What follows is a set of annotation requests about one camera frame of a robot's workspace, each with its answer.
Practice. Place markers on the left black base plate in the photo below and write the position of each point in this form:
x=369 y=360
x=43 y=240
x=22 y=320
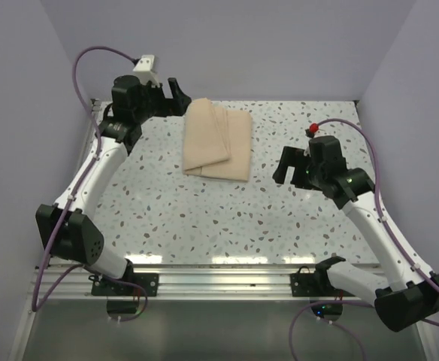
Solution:
x=144 y=284

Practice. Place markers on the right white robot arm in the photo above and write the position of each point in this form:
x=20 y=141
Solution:
x=408 y=292

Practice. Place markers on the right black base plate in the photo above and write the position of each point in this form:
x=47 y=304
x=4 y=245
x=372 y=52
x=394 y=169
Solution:
x=307 y=283

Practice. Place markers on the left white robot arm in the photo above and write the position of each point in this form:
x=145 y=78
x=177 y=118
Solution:
x=66 y=227

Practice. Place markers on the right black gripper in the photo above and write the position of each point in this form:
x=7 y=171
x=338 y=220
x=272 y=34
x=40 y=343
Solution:
x=292 y=156

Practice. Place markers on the aluminium mounting rail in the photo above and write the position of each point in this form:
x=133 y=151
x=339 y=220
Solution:
x=223 y=282

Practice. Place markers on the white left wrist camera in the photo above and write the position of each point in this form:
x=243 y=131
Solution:
x=145 y=70

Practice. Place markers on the beige surgical wrap cloth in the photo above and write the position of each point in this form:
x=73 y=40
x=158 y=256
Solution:
x=217 y=142

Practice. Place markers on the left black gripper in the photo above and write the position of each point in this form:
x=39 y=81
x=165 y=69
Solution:
x=169 y=107

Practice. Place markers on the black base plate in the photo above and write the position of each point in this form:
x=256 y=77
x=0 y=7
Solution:
x=307 y=283
x=144 y=284

